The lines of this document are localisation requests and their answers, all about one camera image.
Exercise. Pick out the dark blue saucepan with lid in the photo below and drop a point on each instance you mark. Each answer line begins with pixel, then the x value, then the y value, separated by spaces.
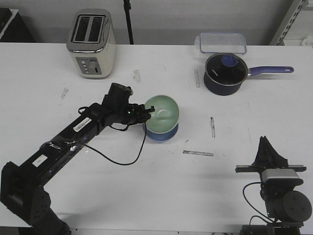
pixel 225 73

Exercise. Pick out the blue bowl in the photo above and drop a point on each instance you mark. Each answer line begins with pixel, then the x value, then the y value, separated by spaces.
pixel 161 137

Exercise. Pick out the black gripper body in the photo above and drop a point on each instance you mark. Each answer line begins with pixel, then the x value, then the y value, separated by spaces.
pixel 119 110
pixel 270 189

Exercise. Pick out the black tripod pole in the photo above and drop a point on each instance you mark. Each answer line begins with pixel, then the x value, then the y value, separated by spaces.
pixel 127 8

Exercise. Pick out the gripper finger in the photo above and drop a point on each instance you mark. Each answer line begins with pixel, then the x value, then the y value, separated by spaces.
pixel 147 116
pixel 260 159
pixel 274 159
pixel 149 110

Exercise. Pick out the green bowl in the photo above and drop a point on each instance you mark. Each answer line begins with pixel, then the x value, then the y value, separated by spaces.
pixel 166 114

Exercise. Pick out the white slotted shelf upright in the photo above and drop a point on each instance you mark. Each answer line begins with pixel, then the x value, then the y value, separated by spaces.
pixel 296 25

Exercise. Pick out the cream two-slot toaster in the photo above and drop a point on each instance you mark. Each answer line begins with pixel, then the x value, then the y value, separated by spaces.
pixel 91 43

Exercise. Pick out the clear plastic food container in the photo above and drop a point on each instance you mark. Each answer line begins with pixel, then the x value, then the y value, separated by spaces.
pixel 216 42

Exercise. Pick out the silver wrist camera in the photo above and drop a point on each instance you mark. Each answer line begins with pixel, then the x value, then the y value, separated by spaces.
pixel 286 177

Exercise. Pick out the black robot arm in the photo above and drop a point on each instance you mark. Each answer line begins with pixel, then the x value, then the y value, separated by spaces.
pixel 22 187
pixel 287 209

